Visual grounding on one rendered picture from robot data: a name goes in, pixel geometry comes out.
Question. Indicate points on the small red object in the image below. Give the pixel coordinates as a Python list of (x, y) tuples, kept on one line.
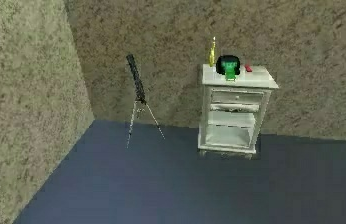
[(248, 68)]

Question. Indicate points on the white bedside table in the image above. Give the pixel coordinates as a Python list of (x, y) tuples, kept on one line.
[(234, 113)]

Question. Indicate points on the yellow slim statuette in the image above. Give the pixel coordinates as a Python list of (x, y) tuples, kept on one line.
[(212, 55)]

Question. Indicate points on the black telescope on tripod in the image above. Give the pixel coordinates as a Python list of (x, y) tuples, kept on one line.
[(137, 80)]

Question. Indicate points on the green figure with black hair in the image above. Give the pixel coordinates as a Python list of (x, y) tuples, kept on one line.
[(228, 66)]

